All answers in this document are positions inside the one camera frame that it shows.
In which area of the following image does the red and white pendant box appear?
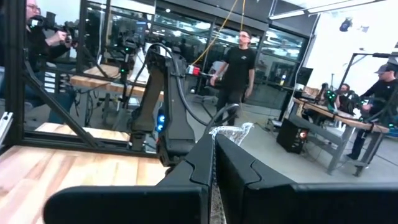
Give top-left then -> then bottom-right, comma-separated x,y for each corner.
185,64 -> 202,77

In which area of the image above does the person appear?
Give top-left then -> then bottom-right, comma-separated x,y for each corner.
210,29 -> 256,127
334,83 -> 355,114
346,62 -> 398,161
0,0 -> 78,125

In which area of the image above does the black computer tower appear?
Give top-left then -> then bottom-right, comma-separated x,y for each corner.
276,118 -> 309,155

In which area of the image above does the black metal table frame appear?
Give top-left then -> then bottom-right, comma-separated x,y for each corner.
0,0 -> 159,156

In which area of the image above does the black ceiling spotlight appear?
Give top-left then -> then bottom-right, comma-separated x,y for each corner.
338,17 -> 354,32

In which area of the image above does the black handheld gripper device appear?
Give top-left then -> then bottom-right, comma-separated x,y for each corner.
29,12 -> 78,41

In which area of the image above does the silver aluminium bracket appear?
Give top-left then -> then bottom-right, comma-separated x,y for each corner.
0,111 -> 14,147

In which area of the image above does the white ceiling strip light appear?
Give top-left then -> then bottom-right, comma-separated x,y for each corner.
269,0 -> 386,21

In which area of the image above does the grey microfiber towel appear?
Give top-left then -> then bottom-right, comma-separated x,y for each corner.
208,122 -> 255,224

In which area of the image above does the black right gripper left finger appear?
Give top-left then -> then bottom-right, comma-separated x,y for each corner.
43,133 -> 215,224

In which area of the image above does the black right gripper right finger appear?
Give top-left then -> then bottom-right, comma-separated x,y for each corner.
215,133 -> 398,224

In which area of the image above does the black computer monitor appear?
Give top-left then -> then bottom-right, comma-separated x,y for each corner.
295,67 -> 314,87

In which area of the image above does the yellow hanging cable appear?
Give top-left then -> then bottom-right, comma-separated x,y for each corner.
192,0 -> 246,67

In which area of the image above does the wooden workbench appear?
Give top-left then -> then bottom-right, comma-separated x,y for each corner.
292,96 -> 391,177
70,63 -> 165,102

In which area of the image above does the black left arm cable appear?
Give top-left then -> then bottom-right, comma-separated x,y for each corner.
133,43 -> 240,134

